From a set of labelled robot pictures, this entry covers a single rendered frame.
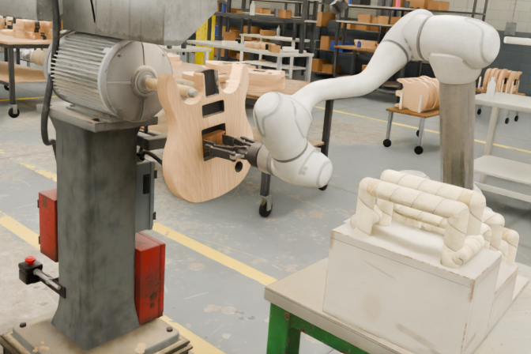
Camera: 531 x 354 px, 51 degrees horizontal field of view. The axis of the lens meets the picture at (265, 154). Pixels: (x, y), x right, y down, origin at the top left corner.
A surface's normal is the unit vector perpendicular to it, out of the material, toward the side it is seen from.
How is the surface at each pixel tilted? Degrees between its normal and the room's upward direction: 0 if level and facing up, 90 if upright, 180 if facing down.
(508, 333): 0
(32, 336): 8
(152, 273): 90
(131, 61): 83
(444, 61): 113
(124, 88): 92
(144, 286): 90
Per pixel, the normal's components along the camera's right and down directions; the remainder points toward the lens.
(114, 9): -0.66, 0.14
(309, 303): 0.07, -0.96
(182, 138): 0.76, 0.19
